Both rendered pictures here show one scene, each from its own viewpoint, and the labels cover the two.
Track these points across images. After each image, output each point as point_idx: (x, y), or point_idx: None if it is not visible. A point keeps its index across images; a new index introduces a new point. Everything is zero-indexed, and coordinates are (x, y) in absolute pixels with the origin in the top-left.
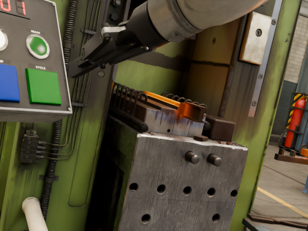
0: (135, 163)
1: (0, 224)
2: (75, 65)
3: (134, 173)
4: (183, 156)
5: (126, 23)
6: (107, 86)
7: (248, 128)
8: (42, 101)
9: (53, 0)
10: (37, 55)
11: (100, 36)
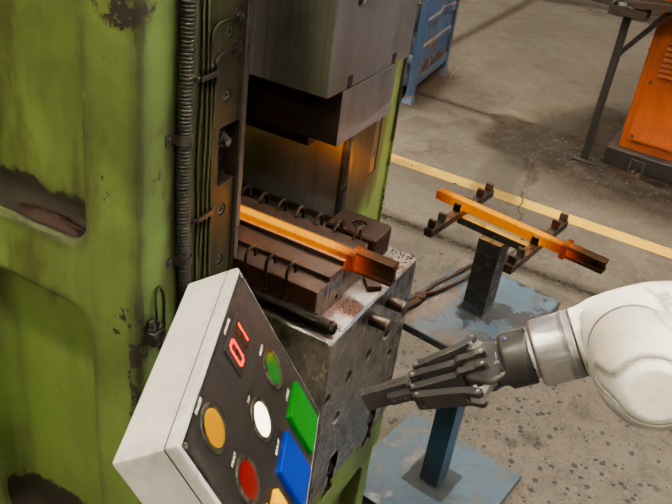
0: (329, 375)
1: None
2: (377, 398)
3: (328, 386)
4: (367, 324)
5: (500, 379)
6: (227, 269)
7: (368, 189)
8: (314, 440)
9: (153, 209)
10: (280, 382)
11: (465, 399)
